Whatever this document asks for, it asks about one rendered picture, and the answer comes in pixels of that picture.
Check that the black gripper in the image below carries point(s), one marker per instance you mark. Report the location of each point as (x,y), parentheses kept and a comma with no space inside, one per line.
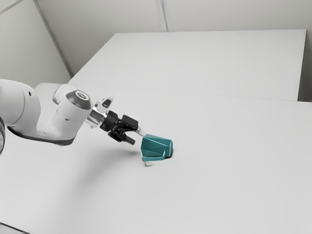
(112,121)

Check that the teal faceted mug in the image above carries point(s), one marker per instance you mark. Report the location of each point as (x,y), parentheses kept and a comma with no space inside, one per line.
(156,146)

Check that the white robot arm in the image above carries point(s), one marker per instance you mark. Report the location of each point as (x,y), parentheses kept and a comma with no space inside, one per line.
(61,114)

